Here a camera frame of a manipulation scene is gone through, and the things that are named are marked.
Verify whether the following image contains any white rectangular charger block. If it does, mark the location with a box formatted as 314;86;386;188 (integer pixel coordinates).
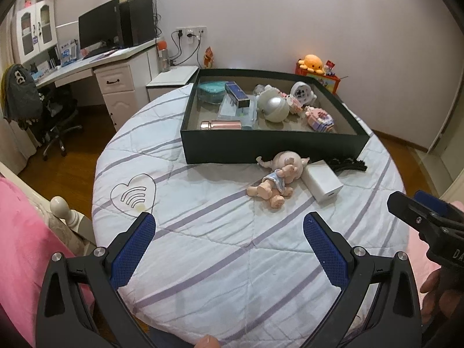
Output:
300;160;343;203

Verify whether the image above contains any pink baby doll figure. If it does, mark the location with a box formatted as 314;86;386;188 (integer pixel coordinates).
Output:
246;151;310;209

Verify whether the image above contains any dark green storage box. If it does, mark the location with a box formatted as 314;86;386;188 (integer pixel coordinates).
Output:
180;68;370;164

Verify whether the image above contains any person's right hand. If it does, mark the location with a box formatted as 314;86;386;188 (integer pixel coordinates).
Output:
420;269;462;324

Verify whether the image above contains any pink blanket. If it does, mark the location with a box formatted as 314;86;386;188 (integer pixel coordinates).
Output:
1;177;84;347

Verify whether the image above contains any white striped quilt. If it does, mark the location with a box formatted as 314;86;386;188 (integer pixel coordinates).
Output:
92;86;409;347

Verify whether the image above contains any red cartoon storage box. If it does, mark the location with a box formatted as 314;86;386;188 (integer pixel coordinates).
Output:
295;63;340;94

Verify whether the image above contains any small pink block figure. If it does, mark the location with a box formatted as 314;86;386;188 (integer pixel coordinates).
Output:
282;93;304;115

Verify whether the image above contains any small red white toy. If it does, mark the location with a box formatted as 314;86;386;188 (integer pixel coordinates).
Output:
323;60;335;77

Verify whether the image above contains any orange octopus plush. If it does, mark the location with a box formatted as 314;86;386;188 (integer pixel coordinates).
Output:
298;54;325;75

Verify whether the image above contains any silver white ball toy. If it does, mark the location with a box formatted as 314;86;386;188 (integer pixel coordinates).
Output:
257;87;289;123

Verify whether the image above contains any black office chair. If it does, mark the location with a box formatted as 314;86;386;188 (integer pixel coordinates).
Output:
31;86;83;161

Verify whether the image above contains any clear plastic case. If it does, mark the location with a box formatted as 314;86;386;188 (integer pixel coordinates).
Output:
217;94;257;130

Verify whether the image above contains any rose gold metal bottle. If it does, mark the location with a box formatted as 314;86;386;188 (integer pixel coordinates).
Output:
200;120;242;131

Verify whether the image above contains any blue rectangular carton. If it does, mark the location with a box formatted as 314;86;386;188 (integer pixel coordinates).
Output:
224;81;250;108

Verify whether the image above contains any white computer desk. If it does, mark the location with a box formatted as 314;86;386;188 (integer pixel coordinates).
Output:
36;39;159;131

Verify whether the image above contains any white low side cabinet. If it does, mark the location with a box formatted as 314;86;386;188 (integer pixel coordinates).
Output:
146;65;199;101

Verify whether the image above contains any teal lidded container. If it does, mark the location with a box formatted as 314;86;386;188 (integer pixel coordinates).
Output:
197;81;226;105

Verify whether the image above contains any orange capped bottle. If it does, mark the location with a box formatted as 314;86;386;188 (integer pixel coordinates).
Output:
157;40;171;72

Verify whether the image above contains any red gold figurine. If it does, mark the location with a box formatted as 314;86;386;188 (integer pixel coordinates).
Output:
203;46;214;69

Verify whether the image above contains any black computer monitor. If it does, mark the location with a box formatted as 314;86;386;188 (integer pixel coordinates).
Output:
78;0;119;49

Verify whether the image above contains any white glass-door cabinet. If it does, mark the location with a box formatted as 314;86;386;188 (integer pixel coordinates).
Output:
14;0;57;63

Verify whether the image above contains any black computer tower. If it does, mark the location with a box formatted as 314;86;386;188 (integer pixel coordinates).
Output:
116;0;156;48

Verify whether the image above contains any cream bed post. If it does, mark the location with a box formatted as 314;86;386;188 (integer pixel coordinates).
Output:
50;196;96;244

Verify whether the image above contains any white wall power outlet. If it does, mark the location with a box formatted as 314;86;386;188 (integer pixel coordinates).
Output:
175;26;207;46

